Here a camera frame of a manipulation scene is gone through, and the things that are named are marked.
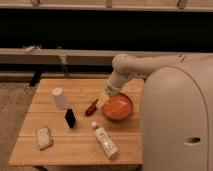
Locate wooden table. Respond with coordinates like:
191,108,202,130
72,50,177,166
9,79,143,166

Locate orange bowl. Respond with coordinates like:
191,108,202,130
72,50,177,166
102,93,133,120

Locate brown chocolate bar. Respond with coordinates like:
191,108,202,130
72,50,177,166
85,100,98,116

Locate white plastic bottle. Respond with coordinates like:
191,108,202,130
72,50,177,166
91,122,119,160

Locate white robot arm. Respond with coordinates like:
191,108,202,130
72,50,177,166
98,53,213,171

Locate black eraser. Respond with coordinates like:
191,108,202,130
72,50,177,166
65,109,76,128

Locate white ceramic cup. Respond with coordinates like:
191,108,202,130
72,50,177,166
52,87,68,109

